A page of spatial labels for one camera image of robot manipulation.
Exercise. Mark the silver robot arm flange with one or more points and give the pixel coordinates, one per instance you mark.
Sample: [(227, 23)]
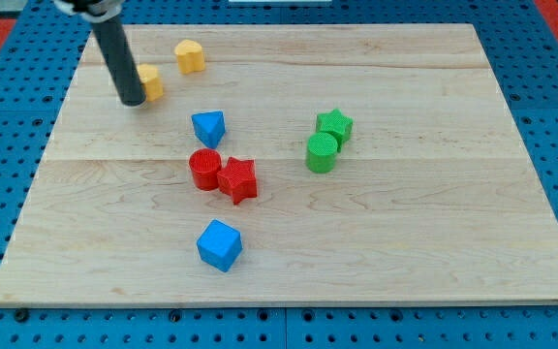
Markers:
[(93, 11)]

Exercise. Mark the blue cube block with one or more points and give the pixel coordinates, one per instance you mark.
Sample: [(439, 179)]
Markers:
[(219, 245)]

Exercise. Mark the light wooden board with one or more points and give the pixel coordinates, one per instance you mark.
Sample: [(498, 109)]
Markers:
[(433, 201)]

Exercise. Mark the red star block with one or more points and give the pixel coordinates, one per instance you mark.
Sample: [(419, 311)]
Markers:
[(238, 180)]

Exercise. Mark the green cylinder block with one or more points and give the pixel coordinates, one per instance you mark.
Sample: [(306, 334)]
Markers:
[(321, 153)]

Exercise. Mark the red cylinder block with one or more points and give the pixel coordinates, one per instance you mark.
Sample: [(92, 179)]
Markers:
[(205, 164)]

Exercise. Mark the green star block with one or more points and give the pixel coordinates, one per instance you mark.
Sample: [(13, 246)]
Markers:
[(337, 124)]

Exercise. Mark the blue triangular prism block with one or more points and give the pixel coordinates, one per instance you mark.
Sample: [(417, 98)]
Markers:
[(209, 127)]

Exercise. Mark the yellow heart block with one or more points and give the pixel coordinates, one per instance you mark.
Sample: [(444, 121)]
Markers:
[(189, 57)]

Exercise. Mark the yellow block behind rod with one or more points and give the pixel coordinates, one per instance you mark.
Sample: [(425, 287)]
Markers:
[(150, 79)]

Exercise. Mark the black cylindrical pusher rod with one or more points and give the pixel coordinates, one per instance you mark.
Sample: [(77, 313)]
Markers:
[(115, 49)]

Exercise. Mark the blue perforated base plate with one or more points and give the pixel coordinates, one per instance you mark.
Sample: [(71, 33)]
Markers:
[(37, 63)]

